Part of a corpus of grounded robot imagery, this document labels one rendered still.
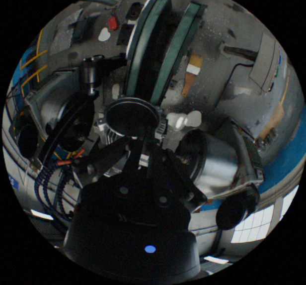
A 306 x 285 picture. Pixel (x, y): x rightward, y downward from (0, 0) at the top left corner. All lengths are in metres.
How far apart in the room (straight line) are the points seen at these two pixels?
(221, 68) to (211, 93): 0.13
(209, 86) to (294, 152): 5.18
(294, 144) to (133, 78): 5.49
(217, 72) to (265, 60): 0.29
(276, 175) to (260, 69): 5.35
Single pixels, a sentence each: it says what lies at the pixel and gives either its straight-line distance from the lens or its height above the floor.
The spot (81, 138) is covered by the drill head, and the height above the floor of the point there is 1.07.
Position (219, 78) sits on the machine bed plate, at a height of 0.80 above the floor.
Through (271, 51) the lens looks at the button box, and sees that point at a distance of 0.27.
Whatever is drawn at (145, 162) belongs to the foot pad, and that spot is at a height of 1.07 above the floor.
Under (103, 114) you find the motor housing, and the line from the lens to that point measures 0.27.
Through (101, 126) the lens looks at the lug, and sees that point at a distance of 0.25.
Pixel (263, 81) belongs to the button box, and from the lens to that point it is 0.23.
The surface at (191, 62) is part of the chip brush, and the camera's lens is 0.42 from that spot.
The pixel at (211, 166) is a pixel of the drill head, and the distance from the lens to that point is 0.29.
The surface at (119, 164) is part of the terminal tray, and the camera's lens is 0.28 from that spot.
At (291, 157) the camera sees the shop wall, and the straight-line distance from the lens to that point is 5.37.
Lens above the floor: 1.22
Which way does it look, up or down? 42 degrees down
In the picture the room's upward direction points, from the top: 166 degrees counter-clockwise
